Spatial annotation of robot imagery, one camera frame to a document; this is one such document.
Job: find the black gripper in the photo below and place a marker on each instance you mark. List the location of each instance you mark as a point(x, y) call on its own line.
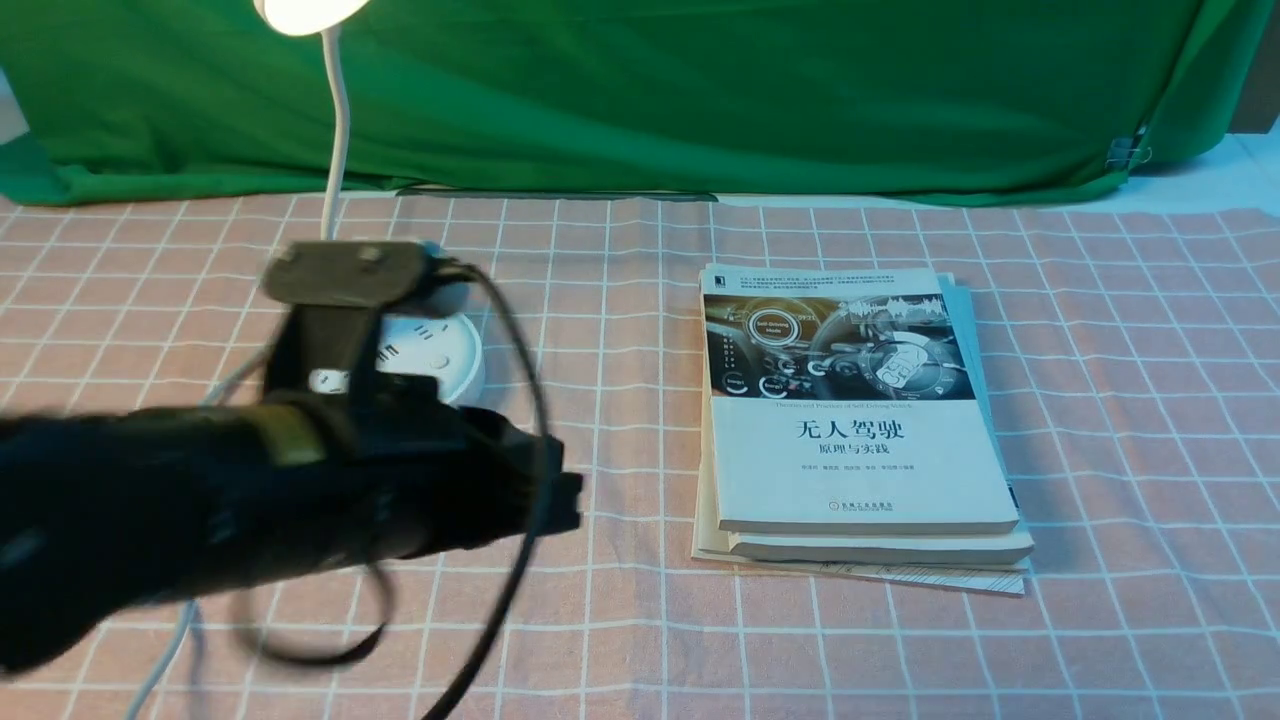
point(407, 478)

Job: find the white desk lamp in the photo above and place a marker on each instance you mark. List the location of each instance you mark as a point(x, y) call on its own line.
point(435, 340)

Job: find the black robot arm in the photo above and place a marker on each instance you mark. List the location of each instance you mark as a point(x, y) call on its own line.
point(104, 513)

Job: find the thin bottom book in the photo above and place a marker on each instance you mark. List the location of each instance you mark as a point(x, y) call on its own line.
point(710, 544)

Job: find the white top book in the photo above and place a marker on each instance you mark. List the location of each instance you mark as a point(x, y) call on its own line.
point(841, 403)

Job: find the green backdrop cloth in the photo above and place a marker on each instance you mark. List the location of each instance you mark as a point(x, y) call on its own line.
point(955, 103)

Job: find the blue book under stack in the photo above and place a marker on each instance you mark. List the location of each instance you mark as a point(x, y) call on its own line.
point(959, 300)

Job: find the pink checkered tablecloth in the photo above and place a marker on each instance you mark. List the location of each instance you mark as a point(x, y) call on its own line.
point(1132, 364)

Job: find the metal binder clip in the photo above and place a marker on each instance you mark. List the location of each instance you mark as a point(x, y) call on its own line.
point(1127, 153)

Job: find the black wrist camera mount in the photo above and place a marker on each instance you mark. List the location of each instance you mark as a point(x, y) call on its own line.
point(334, 294)

